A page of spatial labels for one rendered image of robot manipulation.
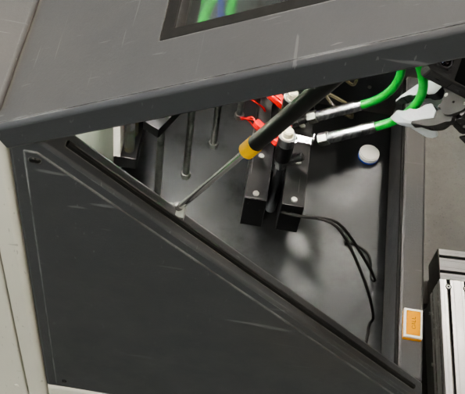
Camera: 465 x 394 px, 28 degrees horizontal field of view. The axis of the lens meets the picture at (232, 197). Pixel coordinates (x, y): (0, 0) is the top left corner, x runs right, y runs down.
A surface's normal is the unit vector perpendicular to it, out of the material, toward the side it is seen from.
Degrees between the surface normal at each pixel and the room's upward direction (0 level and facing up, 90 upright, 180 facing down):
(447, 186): 0
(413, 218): 0
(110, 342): 90
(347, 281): 0
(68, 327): 90
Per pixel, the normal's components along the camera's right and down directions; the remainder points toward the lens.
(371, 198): 0.10, -0.56
